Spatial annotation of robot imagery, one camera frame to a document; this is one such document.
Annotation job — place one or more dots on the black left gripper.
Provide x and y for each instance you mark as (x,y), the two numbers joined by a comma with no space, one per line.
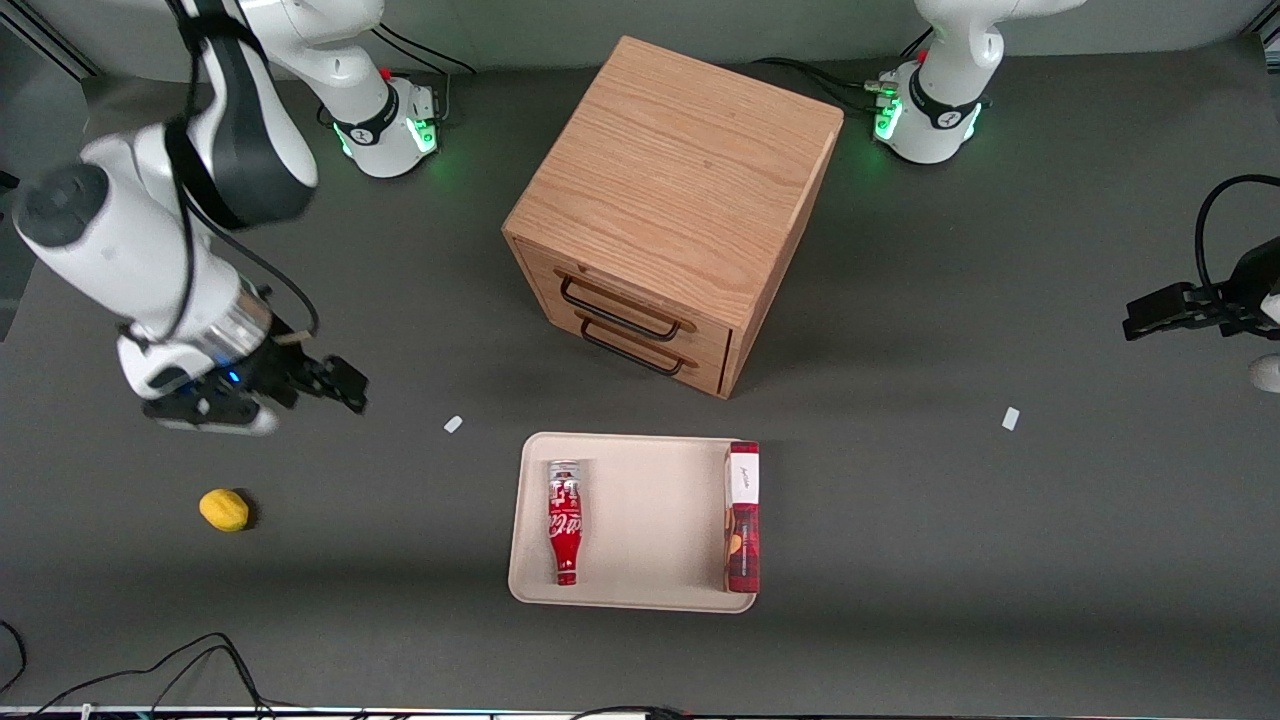
(1243,291)

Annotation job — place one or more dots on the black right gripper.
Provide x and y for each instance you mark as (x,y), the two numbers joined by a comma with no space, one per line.
(274,372)

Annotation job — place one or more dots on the red coke bottle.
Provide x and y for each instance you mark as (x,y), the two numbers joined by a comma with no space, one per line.
(565,520)

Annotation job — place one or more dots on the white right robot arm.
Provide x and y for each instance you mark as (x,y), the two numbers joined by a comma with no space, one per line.
(110,250)

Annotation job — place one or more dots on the beige rectangular tray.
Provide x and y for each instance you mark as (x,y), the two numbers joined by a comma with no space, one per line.
(650,520)

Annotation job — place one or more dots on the yellow lemon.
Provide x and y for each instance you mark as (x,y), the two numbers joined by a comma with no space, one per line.
(224,510)

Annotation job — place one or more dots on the wooden drawer cabinet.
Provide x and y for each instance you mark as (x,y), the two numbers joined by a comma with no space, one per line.
(680,170)

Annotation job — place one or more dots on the red cracker box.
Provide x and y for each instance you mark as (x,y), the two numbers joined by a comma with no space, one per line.
(743,530)

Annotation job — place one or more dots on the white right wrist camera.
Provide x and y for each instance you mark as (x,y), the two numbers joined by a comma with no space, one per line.
(225,420)

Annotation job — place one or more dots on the aluminium frame rail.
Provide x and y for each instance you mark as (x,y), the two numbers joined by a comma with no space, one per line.
(45,40)

